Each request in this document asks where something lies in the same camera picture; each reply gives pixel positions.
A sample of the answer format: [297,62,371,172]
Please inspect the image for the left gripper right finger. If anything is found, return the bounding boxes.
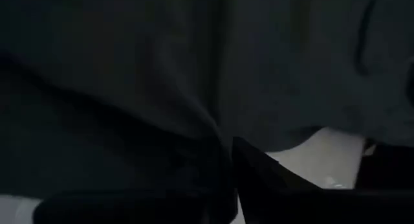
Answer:
[232,136,414,224]

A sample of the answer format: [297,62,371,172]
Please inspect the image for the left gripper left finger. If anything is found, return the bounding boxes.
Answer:
[32,185,239,224]

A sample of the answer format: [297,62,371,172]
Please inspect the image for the dark grey trousers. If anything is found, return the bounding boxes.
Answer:
[0,0,414,199]

